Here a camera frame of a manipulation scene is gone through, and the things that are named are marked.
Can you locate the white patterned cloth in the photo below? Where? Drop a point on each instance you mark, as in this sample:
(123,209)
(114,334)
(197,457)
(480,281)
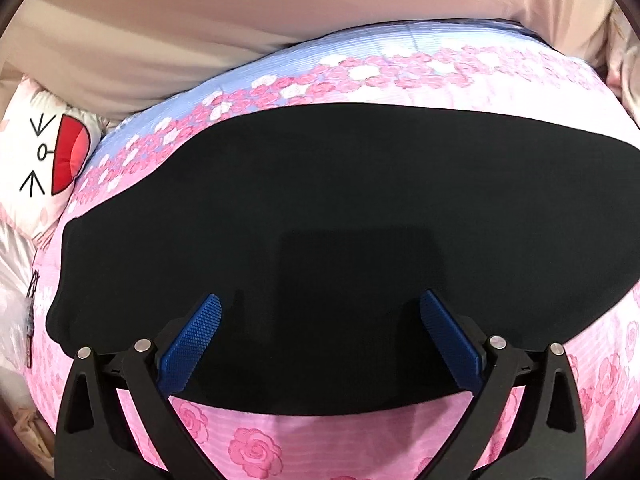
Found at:
(11,310)

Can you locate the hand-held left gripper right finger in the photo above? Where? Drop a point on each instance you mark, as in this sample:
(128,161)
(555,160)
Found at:
(450,342)

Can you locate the white cartoon face pillow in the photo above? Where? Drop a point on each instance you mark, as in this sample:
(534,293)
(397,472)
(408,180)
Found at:
(20,160)

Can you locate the black pants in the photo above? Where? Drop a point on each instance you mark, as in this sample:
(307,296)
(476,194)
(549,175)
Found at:
(325,185)

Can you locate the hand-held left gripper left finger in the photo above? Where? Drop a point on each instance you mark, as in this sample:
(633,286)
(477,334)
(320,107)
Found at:
(192,342)

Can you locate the pink floral bed sheet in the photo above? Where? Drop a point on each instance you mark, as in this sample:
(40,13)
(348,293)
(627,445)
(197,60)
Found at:
(400,70)

